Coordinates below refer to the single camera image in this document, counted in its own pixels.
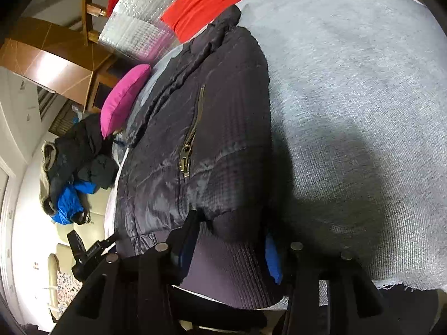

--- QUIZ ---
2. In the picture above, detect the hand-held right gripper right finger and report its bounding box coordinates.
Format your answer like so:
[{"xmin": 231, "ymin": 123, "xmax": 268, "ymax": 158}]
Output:
[{"xmin": 263, "ymin": 234, "xmax": 392, "ymax": 335}]

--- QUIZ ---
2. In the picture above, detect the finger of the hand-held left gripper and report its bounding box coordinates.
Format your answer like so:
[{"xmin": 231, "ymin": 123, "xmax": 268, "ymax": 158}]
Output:
[{"xmin": 99, "ymin": 232, "xmax": 121, "ymax": 252}]

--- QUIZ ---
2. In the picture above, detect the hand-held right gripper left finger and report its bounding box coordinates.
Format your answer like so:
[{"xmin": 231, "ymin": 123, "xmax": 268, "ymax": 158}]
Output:
[{"xmin": 52, "ymin": 209, "xmax": 199, "ymax": 335}]

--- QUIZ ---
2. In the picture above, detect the dark quilted zip jacket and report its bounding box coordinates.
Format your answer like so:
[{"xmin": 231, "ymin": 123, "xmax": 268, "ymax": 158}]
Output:
[{"xmin": 112, "ymin": 4, "xmax": 290, "ymax": 311}]

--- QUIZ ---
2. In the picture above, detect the pile of dark clothes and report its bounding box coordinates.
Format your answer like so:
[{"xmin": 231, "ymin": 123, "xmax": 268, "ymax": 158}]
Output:
[{"xmin": 42, "ymin": 113, "xmax": 119, "ymax": 213}]

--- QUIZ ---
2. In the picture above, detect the cream sofa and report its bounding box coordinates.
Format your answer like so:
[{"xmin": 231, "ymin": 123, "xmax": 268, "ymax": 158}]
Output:
[{"xmin": 45, "ymin": 188, "xmax": 119, "ymax": 322}]

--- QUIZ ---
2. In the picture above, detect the printed floor mat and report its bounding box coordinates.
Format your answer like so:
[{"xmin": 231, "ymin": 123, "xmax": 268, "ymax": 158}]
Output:
[{"xmin": 54, "ymin": 270, "xmax": 84, "ymax": 308}]

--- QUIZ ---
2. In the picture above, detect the blue garment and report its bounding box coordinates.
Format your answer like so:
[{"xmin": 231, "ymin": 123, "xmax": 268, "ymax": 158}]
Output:
[{"xmin": 51, "ymin": 181, "xmax": 98, "ymax": 226}]

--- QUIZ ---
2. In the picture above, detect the beige fleece garment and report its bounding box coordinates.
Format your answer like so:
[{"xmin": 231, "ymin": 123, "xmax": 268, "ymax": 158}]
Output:
[{"xmin": 38, "ymin": 142, "xmax": 60, "ymax": 213}]

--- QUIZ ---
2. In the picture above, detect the pink pillow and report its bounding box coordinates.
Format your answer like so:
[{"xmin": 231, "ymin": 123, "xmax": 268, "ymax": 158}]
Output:
[{"xmin": 100, "ymin": 64, "xmax": 152, "ymax": 140}]

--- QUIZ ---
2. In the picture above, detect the grey blanket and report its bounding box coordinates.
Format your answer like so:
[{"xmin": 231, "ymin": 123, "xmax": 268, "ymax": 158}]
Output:
[{"xmin": 122, "ymin": 0, "xmax": 446, "ymax": 311}]

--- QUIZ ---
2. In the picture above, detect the wooden cabinet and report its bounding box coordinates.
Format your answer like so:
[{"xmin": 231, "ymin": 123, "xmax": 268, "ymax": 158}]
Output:
[{"xmin": 0, "ymin": 17, "xmax": 119, "ymax": 112}]

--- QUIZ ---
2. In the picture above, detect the silver foil insulation mat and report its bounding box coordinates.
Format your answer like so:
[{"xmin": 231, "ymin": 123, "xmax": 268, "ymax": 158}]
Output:
[{"xmin": 98, "ymin": 0, "xmax": 266, "ymax": 67}]

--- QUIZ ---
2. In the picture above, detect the wooden stair railing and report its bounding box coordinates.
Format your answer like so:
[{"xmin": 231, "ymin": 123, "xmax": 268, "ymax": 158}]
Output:
[{"xmin": 80, "ymin": 0, "xmax": 109, "ymax": 46}]

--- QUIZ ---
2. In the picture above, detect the red pillow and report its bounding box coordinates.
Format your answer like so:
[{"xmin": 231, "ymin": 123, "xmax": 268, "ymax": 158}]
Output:
[{"xmin": 161, "ymin": 0, "xmax": 245, "ymax": 42}]

